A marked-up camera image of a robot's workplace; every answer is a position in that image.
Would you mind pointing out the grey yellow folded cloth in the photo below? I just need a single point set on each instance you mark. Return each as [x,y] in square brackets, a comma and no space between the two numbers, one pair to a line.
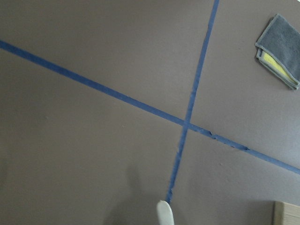
[278,50]

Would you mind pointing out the wooden cutting board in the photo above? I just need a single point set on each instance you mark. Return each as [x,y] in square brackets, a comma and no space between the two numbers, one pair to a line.
[286,214]

